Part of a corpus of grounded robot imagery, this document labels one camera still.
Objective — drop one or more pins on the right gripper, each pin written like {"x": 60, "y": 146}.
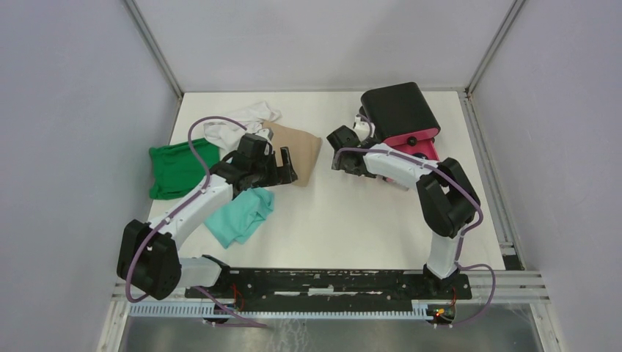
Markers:
{"x": 341, "y": 166}

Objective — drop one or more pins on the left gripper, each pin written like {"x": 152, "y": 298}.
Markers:
{"x": 280, "y": 175}

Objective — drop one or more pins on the black pink drawer organizer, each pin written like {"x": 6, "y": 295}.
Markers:
{"x": 404, "y": 125}

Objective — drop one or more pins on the blue round jar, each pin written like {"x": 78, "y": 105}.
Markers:
{"x": 421, "y": 156}

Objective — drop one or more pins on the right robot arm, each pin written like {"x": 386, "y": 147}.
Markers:
{"x": 449, "y": 203}

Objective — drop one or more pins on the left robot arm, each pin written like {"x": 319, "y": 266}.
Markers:
{"x": 149, "y": 259}

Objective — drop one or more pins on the tan cloth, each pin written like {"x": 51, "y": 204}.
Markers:
{"x": 303, "y": 147}

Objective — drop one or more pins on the teal cloth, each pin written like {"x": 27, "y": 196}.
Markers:
{"x": 238, "y": 220}

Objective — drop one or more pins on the white cloth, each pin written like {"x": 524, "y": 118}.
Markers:
{"x": 226, "y": 134}

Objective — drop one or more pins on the green cloth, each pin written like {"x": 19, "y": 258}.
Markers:
{"x": 176, "y": 171}

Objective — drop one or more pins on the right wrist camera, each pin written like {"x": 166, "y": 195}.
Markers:
{"x": 363, "y": 128}

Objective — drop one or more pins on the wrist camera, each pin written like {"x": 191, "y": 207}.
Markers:
{"x": 267, "y": 134}
{"x": 363, "y": 128}

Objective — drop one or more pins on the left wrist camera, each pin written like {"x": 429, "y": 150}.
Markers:
{"x": 267, "y": 134}

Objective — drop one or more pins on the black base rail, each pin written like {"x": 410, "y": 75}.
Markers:
{"x": 333, "y": 290}

